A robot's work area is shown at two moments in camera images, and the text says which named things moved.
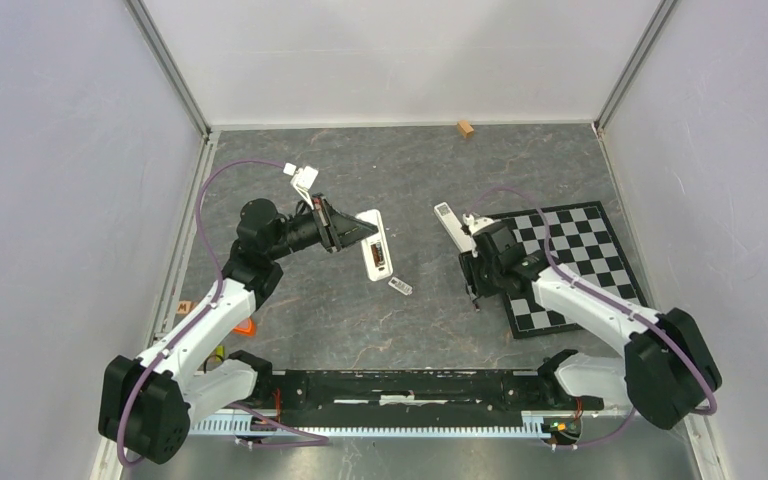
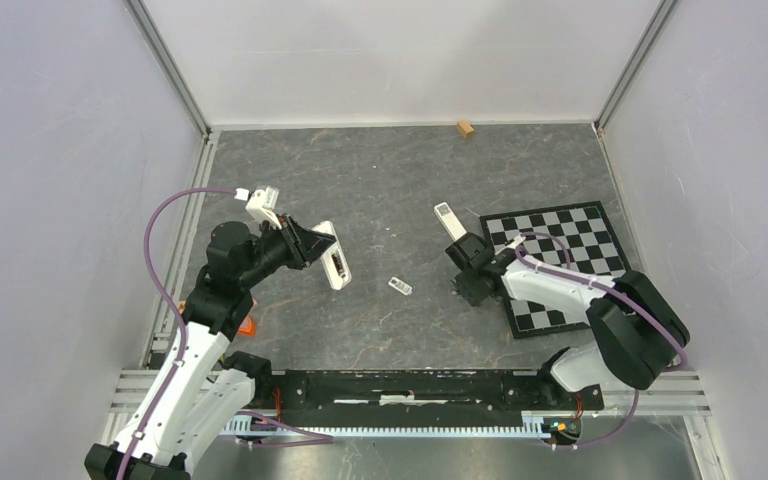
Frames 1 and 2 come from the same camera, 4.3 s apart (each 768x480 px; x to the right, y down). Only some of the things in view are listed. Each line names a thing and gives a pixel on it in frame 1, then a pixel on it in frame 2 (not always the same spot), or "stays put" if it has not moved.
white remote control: (460, 237) stays put
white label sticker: (400, 285) stays put
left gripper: (338, 230) to (303, 245)
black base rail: (417, 399) stays put
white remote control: (376, 248) to (333, 260)
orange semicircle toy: (246, 327) stays put
